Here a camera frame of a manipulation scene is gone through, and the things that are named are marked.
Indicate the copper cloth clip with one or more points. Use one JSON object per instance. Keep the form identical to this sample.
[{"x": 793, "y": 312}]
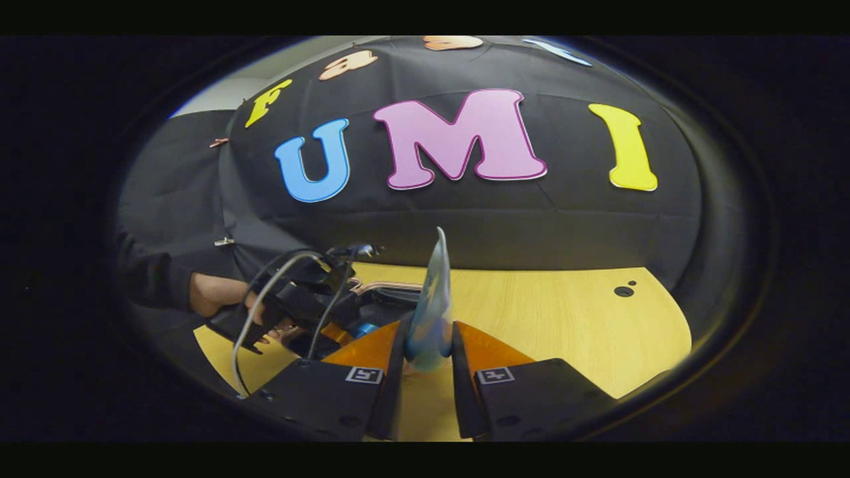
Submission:
[{"x": 219, "y": 141}]

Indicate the blue skin care bottle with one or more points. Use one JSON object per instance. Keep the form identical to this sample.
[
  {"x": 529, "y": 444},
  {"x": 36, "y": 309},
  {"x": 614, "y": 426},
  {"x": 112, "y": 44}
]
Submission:
[{"x": 367, "y": 329}]

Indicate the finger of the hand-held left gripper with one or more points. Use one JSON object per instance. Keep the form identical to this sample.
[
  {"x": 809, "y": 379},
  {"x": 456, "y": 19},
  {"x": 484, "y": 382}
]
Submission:
[{"x": 339, "y": 335}]

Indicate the light blue skin care tube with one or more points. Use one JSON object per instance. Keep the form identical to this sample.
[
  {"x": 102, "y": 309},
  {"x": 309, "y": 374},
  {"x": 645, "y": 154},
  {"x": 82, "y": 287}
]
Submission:
[{"x": 431, "y": 312}]

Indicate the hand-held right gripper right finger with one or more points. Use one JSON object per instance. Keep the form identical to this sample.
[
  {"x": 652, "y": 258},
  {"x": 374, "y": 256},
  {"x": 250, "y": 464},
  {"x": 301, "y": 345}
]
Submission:
[{"x": 465, "y": 398}]

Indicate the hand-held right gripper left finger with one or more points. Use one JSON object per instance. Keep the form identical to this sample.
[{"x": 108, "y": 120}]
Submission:
[{"x": 392, "y": 398}]

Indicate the black backdrop cloth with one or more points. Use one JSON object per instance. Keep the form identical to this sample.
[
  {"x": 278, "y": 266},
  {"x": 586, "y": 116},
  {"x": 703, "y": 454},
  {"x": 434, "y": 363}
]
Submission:
[{"x": 465, "y": 219}]

